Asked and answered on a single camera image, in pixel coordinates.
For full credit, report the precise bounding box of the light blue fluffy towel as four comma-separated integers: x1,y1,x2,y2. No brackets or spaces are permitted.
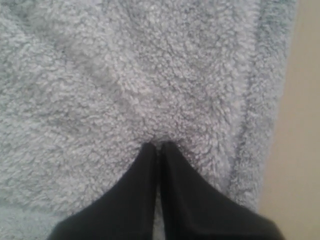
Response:
0,0,297,240

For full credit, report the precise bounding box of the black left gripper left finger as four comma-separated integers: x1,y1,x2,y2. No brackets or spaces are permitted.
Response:
48,143,158,240

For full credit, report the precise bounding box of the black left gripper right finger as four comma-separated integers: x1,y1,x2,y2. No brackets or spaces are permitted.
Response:
160,142,285,240

